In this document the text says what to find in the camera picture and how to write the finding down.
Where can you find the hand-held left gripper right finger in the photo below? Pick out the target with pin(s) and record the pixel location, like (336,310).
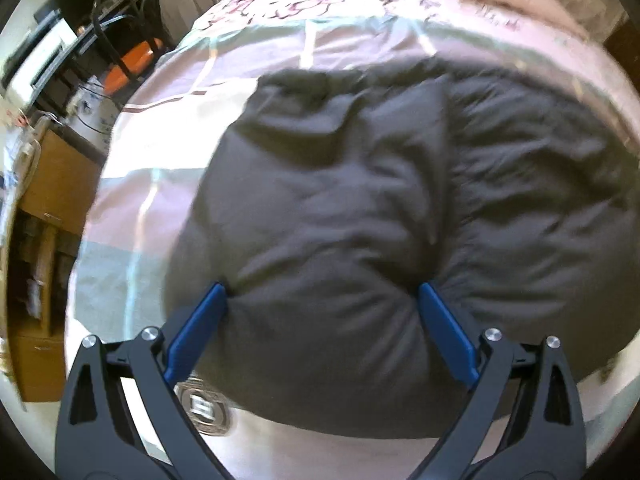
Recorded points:
(447,335)

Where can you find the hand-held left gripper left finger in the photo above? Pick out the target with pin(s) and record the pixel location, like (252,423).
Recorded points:
(192,332)

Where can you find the dark grey garment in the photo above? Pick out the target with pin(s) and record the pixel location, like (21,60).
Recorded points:
(350,210)

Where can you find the wooden cabinet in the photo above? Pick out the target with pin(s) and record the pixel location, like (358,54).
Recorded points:
(55,180)

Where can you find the pink and grey bed sheet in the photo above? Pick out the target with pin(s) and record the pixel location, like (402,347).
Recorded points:
(165,125)

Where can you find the white bucket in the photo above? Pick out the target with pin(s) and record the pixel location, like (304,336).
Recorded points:
(92,110)

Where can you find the black chair with orange seat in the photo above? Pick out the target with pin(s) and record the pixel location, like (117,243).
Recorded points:
(135,60)

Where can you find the white appliance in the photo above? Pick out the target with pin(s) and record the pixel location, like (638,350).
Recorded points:
(42,55)

